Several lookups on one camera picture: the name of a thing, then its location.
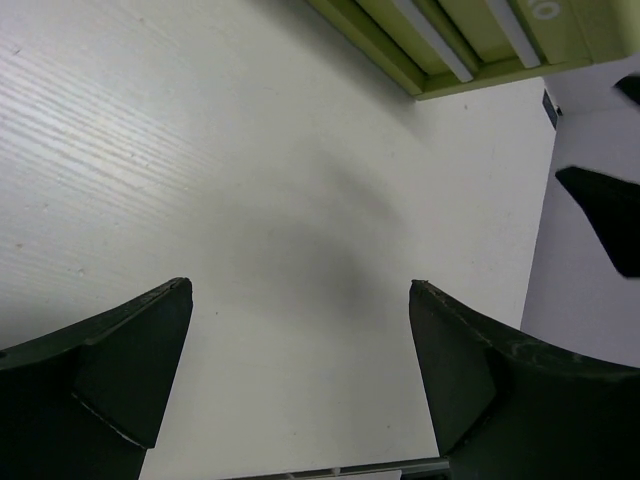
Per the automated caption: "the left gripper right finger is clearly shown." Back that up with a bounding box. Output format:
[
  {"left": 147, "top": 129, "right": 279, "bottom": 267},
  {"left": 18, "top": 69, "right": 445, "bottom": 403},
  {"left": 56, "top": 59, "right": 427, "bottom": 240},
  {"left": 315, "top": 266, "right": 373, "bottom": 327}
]
[{"left": 409, "top": 280, "right": 639, "bottom": 479}]

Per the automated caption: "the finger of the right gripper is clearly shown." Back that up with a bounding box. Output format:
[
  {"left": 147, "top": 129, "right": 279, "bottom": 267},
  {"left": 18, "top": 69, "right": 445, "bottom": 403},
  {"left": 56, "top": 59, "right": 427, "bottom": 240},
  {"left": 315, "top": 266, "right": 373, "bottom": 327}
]
[
  {"left": 555, "top": 166, "right": 639, "bottom": 278},
  {"left": 614, "top": 73, "right": 640, "bottom": 106}
]

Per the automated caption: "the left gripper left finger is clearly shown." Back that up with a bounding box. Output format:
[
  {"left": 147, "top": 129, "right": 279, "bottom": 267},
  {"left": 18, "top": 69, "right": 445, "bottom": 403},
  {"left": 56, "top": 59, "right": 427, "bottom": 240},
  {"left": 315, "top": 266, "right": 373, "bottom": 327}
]
[{"left": 1, "top": 278, "right": 193, "bottom": 479}]

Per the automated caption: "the drawer of chest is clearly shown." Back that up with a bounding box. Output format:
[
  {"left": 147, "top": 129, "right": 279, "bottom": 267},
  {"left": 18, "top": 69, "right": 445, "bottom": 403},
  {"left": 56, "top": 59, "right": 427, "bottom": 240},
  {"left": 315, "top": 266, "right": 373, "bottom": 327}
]
[
  {"left": 439, "top": 0, "right": 542, "bottom": 69},
  {"left": 357, "top": 1, "right": 480, "bottom": 83}
]

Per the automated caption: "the green metal drawer chest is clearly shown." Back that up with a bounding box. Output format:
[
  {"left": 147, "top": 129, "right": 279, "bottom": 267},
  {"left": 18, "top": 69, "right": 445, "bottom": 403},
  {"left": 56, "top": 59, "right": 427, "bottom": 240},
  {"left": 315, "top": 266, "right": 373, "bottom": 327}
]
[{"left": 311, "top": 0, "right": 639, "bottom": 100}]

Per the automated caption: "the right blue corner label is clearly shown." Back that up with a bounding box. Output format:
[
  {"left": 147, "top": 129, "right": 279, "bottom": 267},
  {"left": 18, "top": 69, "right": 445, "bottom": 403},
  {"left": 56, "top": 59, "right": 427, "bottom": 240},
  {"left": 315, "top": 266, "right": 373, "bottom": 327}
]
[{"left": 542, "top": 89, "right": 563, "bottom": 130}]

